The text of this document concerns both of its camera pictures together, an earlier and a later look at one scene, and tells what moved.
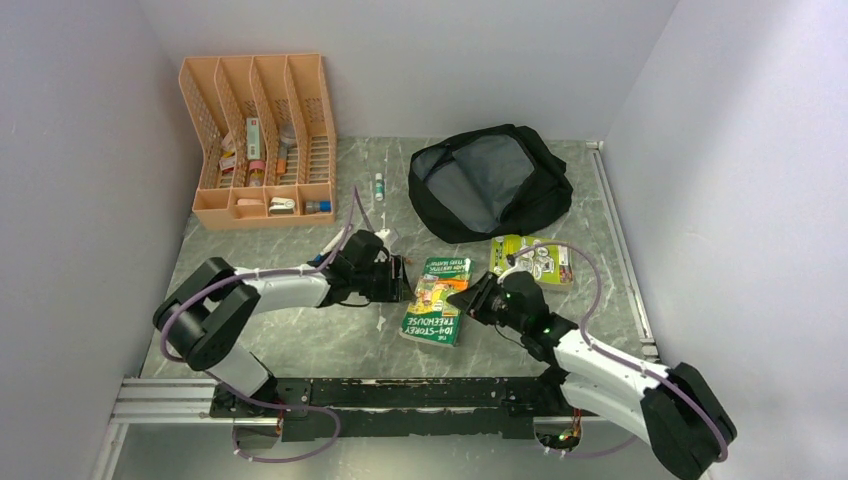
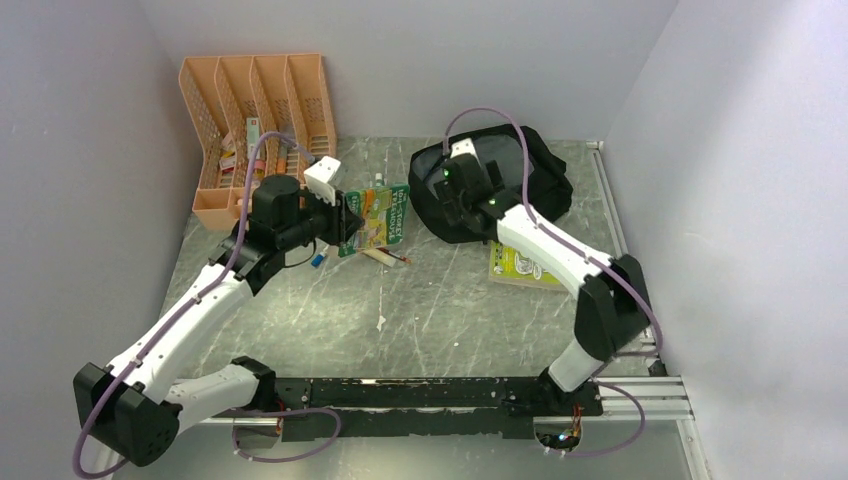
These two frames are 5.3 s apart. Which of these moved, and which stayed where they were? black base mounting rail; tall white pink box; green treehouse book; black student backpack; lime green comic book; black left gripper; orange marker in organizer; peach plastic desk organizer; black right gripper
Moved: green treehouse book; black right gripper; black left gripper
Stayed: lime green comic book; orange marker in organizer; peach plastic desk organizer; black base mounting rail; black student backpack; tall white pink box
